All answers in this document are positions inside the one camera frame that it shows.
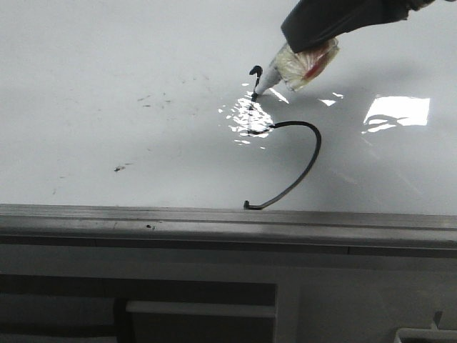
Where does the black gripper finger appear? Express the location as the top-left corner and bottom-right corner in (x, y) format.
(281, 0), (435, 54)

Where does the white marker with tape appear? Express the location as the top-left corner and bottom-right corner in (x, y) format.
(250, 38), (339, 100)

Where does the white tray at corner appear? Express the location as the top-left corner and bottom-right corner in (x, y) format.
(393, 312), (456, 343)

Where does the dark cabinet with white shelf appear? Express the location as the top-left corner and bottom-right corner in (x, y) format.
(1, 275), (276, 342)

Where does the white whiteboard with metal frame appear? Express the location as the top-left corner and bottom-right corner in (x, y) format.
(1, 1), (456, 256)

